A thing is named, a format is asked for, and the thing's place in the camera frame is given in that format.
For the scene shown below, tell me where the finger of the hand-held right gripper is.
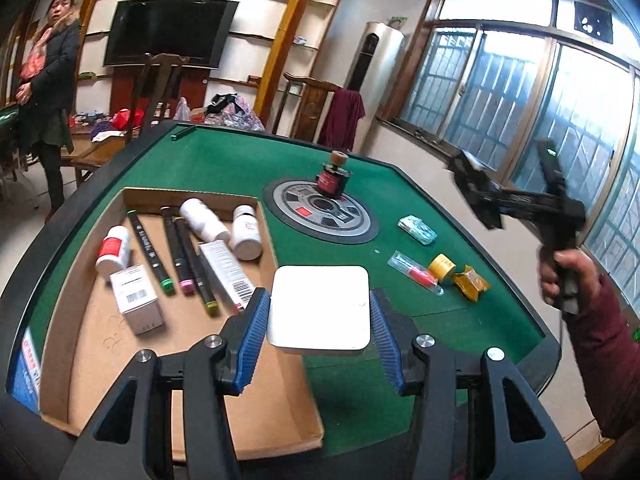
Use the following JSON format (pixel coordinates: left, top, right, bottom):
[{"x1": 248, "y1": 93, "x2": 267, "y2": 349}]
[
  {"x1": 446, "y1": 151, "x2": 496, "y2": 188},
  {"x1": 467, "y1": 182, "x2": 503, "y2": 231}
]

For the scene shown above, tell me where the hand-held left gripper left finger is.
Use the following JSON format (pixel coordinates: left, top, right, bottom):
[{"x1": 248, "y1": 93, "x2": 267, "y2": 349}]
[{"x1": 60, "y1": 287, "x2": 273, "y2": 480}]

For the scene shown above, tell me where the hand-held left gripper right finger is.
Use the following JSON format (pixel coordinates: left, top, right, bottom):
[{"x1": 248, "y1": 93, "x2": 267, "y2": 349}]
[{"x1": 369, "y1": 287, "x2": 583, "y2": 480}]

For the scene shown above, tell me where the white square box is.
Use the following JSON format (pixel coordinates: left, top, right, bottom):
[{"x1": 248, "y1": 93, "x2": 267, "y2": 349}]
[{"x1": 266, "y1": 265, "x2": 372, "y2": 358}]

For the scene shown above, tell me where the cardboard box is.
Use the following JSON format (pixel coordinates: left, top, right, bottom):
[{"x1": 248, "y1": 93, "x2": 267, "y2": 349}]
[{"x1": 39, "y1": 187, "x2": 326, "y2": 461}]

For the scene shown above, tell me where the person's right forearm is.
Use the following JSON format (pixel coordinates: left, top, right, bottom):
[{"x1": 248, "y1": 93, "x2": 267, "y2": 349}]
[{"x1": 565, "y1": 275, "x2": 640, "y2": 441}]

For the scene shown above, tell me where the person's right hand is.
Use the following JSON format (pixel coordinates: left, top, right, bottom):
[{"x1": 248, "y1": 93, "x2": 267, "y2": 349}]
[{"x1": 537, "y1": 249, "x2": 603, "y2": 308}]

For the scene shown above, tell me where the long white barcode box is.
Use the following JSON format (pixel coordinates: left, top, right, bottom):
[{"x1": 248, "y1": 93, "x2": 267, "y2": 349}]
[{"x1": 197, "y1": 240, "x2": 256, "y2": 313}]

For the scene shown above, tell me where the teal packet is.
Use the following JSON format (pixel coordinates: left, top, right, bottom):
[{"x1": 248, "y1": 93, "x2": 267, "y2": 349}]
[{"x1": 398, "y1": 214, "x2": 438, "y2": 246}]

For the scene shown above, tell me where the yellow tape roll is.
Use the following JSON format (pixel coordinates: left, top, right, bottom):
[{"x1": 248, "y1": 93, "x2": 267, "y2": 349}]
[{"x1": 430, "y1": 253, "x2": 457, "y2": 281}]

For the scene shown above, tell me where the clear packet with red pen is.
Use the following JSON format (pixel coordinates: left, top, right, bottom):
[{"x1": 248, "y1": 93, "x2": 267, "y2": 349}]
[{"x1": 387, "y1": 250, "x2": 445, "y2": 297}]

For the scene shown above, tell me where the yellow packet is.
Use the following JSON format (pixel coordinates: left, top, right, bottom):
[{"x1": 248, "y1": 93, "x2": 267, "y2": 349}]
[{"x1": 452, "y1": 265, "x2": 491, "y2": 302}]

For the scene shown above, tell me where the black marker olive cap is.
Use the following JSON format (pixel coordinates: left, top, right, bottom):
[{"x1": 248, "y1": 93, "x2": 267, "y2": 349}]
[{"x1": 172, "y1": 216, "x2": 221, "y2": 317}]

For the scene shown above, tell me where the large framed window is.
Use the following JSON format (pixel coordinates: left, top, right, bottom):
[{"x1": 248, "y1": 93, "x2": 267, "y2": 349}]
[{"x1": 382, "y1": 0, "x2": 640, "y2": 321}]

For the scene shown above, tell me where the white bottle red print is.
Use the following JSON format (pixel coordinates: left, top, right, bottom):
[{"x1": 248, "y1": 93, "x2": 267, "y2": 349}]
[{"x1": 231, "y1": 205, "x2": 262, "y2": 261}]

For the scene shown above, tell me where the black marker pink cap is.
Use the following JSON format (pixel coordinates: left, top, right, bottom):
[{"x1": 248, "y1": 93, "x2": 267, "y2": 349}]
[{"x1": 160, "y1": 206, "x2": 196, "y2": 295}]

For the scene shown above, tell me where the small white carton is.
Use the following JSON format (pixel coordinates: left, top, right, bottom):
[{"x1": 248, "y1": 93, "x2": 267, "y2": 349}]
[{"x1": 109, "y1": 264, "x2": 167, "y2": 336}]

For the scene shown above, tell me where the plain white bottle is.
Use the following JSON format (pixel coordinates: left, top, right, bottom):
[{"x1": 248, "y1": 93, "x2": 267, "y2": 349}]
[{"x1": 179, "y1": 198, "x2": 232, "y2": 243}]

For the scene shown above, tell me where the black marker green cap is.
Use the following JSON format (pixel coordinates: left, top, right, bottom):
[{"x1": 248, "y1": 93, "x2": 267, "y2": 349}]
[{"x1": 126, "y1": 210, "x2": 177, "y2": 296}]

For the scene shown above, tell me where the maroon cloth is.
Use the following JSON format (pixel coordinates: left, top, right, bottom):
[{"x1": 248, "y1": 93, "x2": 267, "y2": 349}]
[{"x1": 318, "y1": 89, "x2": 367, "y2": 152}]

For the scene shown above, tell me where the dark bottle with cork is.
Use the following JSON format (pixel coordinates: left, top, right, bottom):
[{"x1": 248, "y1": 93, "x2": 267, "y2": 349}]
[{"x1": 315, "y1": 150, "x2": 355, "y2": 198}]

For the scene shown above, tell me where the round grey table panel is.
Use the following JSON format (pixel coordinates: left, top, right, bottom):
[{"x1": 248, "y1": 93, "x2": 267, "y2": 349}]
[{"x1": 262, "y1": 177, "x2": 379, "y2": 245}]

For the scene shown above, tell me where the standing air conditioner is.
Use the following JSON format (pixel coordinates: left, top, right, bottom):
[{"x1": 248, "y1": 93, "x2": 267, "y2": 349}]
[{"x1": 345, "y1": 21, "x2": 405, "y2": 153}]

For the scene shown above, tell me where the white bottle red label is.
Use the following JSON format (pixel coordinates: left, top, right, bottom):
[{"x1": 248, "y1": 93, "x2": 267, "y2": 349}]
[{"x1": 95, "y1": 225, "x2": 132, "y2": 286}]

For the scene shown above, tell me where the wooden chair with cloth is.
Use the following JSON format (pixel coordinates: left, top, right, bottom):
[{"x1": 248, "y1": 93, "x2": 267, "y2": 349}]
[{"x1": 267, "y1": 72, "x2": 351, "y2": 148}]

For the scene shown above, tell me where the green felt game table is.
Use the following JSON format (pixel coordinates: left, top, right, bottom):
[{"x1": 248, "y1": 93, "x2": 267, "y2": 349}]
[{"x1": 0, "y1": 120, "x2": 561, "y2": 480}]

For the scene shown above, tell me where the black window sticker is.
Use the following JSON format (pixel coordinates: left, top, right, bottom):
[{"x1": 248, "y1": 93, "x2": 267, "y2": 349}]
[{"x1": 574, "y1": 1, "x2": 613, "y2": 40}]

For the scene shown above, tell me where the blue table sticker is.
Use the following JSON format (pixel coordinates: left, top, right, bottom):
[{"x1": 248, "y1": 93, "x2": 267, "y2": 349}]
[{"x1": 10, "y1": 327, "x2": 43, "y2": 413}]

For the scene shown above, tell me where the pile of clothes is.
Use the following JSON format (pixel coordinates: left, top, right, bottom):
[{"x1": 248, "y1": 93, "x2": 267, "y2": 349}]
[{"x1": 205, "y1": 92, "x2": 266, "y2": 133}]

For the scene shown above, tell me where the low wooden table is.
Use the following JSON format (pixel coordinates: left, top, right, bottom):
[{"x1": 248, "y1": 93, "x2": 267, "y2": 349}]
[{"x1": 60, "y1": 115, "x2": 151, "y2": 186}]

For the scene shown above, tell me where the dark wooden chair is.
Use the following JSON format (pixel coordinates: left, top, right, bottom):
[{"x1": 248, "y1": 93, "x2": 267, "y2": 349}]
[{"x1": 127, "y1": 52, "x2": 191, "y2": 146}]

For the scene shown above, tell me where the black flat television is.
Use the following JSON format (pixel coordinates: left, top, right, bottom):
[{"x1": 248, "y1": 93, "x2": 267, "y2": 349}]
[{"x1": 102, "y1": 0, "x2": 240, "y2": 70}]

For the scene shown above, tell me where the wooden wall shelf unit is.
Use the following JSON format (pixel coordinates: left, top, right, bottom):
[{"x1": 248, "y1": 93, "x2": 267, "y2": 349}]
[{"x1": 75, "y1": 0, "x2": 361, "y2": 126}]

